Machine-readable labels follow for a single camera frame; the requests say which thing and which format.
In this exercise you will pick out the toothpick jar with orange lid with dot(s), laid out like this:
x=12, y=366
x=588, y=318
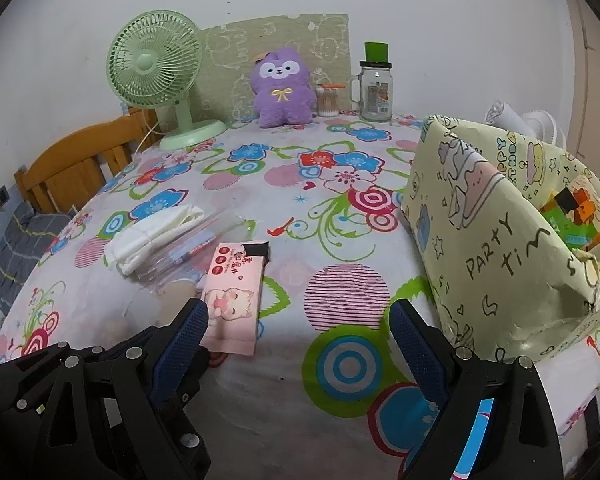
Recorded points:
x=328, y=102

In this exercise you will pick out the grey plaid blanket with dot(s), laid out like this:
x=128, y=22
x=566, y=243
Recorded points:
x=25, y=250

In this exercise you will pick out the glass mug jar green lid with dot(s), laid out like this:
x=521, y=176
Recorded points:
x=377, y=95

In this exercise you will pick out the green desk fan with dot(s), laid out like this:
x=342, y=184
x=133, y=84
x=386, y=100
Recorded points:
x=150, y=60

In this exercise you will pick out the green and orange cartoon packet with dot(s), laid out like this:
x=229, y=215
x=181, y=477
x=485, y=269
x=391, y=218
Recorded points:
x=575, y=210

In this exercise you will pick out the clear plastic bag of pens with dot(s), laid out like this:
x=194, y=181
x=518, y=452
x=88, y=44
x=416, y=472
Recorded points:
x=190, y=260

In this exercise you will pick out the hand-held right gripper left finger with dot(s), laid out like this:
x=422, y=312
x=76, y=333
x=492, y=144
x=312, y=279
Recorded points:
x=180, y=345

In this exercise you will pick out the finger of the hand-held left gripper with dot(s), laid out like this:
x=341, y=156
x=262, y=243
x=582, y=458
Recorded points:
x=25, y=370

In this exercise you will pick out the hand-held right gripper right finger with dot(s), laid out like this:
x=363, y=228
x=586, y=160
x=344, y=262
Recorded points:
x=415, y=345

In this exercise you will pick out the wooden chair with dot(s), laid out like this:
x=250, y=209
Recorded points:
x=75, y=160

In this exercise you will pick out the black cloth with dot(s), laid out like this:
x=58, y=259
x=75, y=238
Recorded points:
x=257, y=250

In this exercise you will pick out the pink tissue pack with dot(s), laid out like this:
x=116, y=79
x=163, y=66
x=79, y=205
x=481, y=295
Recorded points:
x=230, y=305

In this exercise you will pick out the yellow cartoon paper box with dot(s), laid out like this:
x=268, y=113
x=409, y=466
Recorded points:
x=480, y=240

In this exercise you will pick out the white standing fan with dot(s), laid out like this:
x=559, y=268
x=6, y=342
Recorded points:
x=505, y=117

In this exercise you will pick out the green patterned board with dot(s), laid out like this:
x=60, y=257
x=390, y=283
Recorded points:
x=230, y=75

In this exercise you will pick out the purple plush toy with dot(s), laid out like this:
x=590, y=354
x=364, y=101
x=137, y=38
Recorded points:
x=282, y=100

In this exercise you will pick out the white cloth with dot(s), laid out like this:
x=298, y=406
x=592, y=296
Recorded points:
x=145, y=240

